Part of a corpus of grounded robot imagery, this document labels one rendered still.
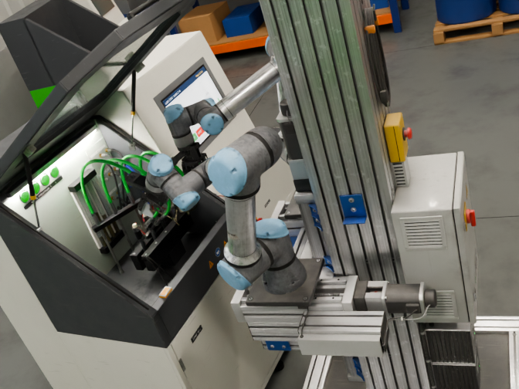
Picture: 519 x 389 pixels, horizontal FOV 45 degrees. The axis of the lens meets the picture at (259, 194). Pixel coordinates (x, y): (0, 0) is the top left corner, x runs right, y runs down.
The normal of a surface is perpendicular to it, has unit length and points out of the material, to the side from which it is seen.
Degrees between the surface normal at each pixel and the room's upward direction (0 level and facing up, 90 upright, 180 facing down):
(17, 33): 90
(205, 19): 90
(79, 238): 90
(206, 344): 90
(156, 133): 76
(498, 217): 0
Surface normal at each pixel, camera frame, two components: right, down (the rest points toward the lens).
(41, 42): -0.16, 0.54
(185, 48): 0.78, -0.19
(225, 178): -0.66, 0.43
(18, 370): -0.27, -0.83
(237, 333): 0.87, 0.00
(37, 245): -0.41, 0.56
